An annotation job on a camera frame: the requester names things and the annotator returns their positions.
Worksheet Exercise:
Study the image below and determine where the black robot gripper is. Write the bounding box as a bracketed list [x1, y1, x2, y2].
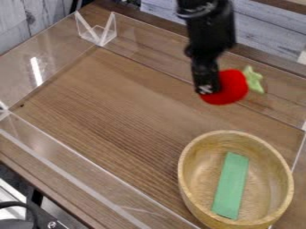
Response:
[176, 0, 235, 95]

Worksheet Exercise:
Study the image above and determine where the red plush strawberry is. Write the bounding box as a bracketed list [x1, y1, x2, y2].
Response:
[199, 65, 266, 106]

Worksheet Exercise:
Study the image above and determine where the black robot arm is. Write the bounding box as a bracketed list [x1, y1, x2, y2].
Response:
[176, 0, 236, 95]

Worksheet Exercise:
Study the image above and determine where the wooden bowl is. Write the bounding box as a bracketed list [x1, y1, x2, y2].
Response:
[176, 131, 294, 229]

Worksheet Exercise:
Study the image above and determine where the green rectangular block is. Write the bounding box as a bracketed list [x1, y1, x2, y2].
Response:
[211, 152, 248, 220]

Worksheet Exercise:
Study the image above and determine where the clear acrylic tray enclosure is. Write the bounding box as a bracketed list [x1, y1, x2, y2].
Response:
[0, 6, 306, 229]

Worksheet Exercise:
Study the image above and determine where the clear acrylic corner bracket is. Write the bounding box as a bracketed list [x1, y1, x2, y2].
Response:
[73, 12, 117, 47]

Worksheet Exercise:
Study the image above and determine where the black metal table frame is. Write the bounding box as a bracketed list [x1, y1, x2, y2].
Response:
[0, 163, 87, 229]

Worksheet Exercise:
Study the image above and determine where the black cable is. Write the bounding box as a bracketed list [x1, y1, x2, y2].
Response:
[0, 200, 40, 222]

